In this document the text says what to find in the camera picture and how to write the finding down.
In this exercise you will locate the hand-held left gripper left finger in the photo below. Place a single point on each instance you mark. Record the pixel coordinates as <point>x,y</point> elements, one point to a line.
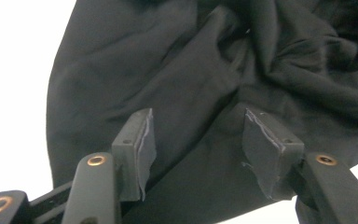
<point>130,161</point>

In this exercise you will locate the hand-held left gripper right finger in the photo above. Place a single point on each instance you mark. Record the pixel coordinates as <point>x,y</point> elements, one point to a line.
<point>270,155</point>

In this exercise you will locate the black garment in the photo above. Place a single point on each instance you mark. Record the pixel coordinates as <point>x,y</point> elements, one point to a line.
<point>183,77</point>

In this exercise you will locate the white table cover sheet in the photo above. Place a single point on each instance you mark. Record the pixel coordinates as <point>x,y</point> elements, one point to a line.
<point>12,93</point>

